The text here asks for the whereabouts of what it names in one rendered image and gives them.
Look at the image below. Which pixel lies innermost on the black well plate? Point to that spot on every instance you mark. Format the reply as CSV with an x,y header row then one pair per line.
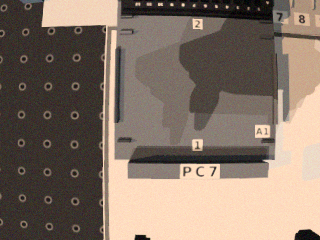
x,y
236,9

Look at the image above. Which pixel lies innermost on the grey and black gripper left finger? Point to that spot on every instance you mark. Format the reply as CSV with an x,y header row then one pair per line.
x,y
141,237

